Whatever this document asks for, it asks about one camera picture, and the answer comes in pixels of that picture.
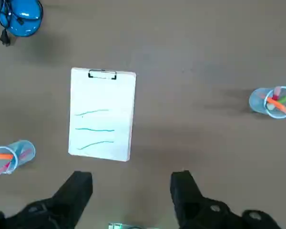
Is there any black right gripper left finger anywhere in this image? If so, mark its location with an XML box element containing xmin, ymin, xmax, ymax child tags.
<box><xmin>0</xmin><ymin>170</ymin><xmax>94</xmax><ymax>229</ymax></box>

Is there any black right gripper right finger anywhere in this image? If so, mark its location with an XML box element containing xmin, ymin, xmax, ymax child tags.
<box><xmin>169</xmin><ymin>170</ymin><xmax>285</xmax><ymax>229</ymax></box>

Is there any pink highlighter pen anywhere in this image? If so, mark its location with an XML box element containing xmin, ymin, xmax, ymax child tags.
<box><xmin>0</xmin><ymin>149</ymin><xmax>33</xmax><ymax>177</ymax></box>
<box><xmin>273</xmin><ymin>86</ymin><xmax>283</xmax><ymax>101</ymax></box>

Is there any clear plastic cup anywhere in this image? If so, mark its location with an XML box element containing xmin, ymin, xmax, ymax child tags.
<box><xmin>249</xmin><ymin>86</ymin><xmax>286</xmax><ymax>119</ymax></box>
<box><xmin>0</xmin><ymin>140</ymin><xmax>36</xmax><ymax>175</ymax></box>

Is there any white paper with blue lines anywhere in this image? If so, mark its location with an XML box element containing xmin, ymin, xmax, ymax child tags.
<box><xmin>68</xmin><ymin>68</ymin><xmax>135</xmax><ymax>161</ymax></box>

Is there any clipboard with black clip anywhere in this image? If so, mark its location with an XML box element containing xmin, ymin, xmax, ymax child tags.
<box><xmin>68</xmin><ymin>67</ymin><xmax>137</xmax><ymax>163</ymax></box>

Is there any blue desk lamp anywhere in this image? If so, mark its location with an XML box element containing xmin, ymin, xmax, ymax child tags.
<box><xmin>0</xmin><ymin>0</ymin><xmax>44</xmax><ymax>38</ymax></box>

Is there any black lamp power cord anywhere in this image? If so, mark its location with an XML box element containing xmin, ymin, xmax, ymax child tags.
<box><xmin>0</xmin><ymin>0</ymin><xmax>42</xmax><ymax>47</ymax></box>

